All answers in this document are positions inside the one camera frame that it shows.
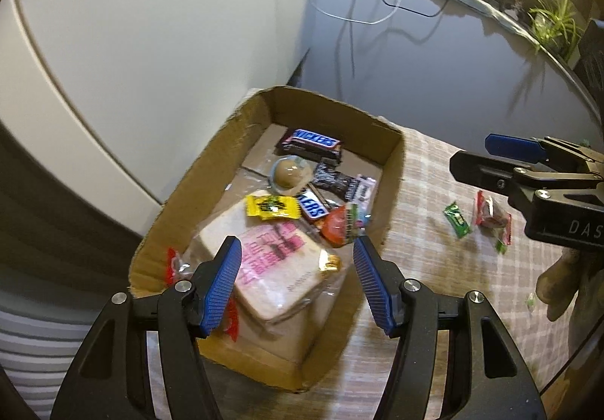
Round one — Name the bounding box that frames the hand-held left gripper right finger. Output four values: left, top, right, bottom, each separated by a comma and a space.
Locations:
353, 235, 548, 420

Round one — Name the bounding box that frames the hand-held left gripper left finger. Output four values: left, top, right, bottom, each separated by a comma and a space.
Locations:
49, 235, 243, 420

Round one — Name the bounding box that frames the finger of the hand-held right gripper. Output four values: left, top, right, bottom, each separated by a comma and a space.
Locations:
449, 150, 604, 195
485, 133, 604, 175

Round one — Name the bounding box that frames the small clear red-edged packet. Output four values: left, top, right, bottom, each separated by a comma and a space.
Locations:
165, 246, 241, 340

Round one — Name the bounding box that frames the large clear red-edged bag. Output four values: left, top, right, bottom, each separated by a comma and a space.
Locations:
473, 190, 513, 244

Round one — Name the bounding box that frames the small green candy packet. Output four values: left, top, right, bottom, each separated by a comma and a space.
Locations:
442, 202, 473, 239

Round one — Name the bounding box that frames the pink jelly cup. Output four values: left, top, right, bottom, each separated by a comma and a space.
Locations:
321, 203, 371, 247

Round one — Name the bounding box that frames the yellow candy packet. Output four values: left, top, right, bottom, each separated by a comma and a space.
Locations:
244, 194, 303, 220

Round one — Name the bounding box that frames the brown chocolate bar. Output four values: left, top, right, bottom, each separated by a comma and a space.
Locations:
275, 128, 343, 166
296, 188, 331, 220

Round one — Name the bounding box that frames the small black chocolate packet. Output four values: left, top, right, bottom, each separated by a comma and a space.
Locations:
311, 163, 357, 201

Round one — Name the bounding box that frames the yellow jelly cup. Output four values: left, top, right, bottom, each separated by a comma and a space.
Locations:
269, 155, 313, 194

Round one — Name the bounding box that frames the cardboard box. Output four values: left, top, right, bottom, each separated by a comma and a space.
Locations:
127, 85, 405, 395

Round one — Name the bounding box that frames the person's right forearm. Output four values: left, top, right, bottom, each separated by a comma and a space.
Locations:
566, 252, 604, 355

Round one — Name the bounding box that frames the person's right hand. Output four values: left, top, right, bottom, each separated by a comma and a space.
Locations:
535, 248, 590, 322

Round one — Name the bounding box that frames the bread packet with pink print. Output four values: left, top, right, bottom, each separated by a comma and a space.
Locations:
182, 200, 350, 336

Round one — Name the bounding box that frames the plaid tablecloth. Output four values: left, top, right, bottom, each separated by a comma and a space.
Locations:
302, 120, 604, 420

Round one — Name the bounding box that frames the green potted plant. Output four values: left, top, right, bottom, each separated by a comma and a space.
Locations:
512, 0, 586, 67

